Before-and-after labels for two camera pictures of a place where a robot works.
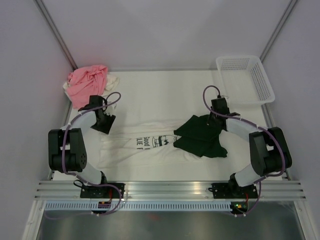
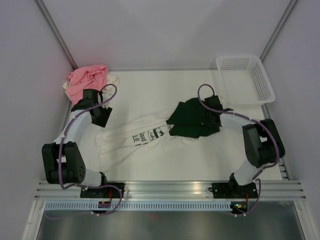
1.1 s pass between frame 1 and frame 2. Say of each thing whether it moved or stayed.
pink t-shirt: stayed
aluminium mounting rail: stayed
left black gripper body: moved
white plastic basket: stayed
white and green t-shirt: moved
